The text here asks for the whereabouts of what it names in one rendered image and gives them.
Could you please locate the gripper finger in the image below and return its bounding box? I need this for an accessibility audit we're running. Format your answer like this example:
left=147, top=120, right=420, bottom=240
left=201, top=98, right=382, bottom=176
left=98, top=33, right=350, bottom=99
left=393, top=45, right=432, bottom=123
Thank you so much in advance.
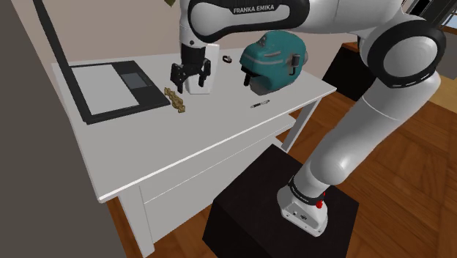
left=170, top=62, right=190, bottom=95
left=198, top=58, right=212, bottom=88

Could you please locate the white upright box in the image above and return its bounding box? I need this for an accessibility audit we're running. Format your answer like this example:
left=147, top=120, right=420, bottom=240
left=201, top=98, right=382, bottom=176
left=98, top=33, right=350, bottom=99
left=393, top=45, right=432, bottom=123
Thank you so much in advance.
left=185, top=43, right=220, bottom=95

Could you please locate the black open laptop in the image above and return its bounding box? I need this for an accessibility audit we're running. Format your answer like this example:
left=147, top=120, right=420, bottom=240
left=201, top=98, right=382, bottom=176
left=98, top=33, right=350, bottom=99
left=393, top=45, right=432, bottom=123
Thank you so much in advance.
left=33, top=0, right=172, bottom=125

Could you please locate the white desk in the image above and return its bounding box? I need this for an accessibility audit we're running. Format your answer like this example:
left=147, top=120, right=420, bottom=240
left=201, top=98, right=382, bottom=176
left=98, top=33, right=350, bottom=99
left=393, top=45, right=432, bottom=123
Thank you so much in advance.
left=51, top=48, right=338, bottom=258

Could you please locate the teal backpack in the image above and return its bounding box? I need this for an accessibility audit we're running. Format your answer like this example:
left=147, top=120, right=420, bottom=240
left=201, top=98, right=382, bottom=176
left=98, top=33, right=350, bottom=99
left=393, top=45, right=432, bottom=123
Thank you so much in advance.
left=239, top=30, right=309, bottom=97

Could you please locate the black cabinet with wooden top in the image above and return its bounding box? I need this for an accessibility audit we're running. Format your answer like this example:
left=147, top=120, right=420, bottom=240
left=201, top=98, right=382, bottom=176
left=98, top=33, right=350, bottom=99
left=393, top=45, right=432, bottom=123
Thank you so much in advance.
left=322, top=41, right=378, bottom=103

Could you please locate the black robot stand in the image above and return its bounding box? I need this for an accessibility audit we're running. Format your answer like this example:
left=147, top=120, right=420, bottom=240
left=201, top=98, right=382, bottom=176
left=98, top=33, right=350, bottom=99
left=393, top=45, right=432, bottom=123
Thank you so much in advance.
left=202, top=144, right=360, bottom=258

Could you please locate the gold chain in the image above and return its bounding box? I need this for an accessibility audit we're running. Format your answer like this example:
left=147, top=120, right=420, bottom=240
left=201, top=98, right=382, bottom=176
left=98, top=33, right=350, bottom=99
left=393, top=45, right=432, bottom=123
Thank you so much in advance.
left=163, top=86, right=187, bottom=114

